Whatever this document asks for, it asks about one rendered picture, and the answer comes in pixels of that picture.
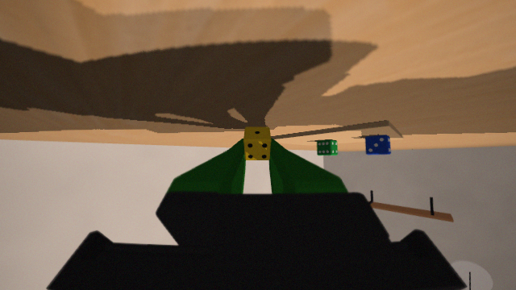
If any yellow die with black pips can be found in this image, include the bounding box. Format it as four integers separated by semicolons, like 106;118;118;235
243;127;272;160

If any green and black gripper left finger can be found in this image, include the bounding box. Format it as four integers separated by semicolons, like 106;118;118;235
167;139;246;193

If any dark green die with grey pips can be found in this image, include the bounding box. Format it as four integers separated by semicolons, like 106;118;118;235
317;139;338;155

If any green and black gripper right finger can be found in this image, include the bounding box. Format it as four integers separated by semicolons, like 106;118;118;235
269;139;348;193

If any blue die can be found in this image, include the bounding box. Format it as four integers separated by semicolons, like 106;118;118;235
365;135;391;155

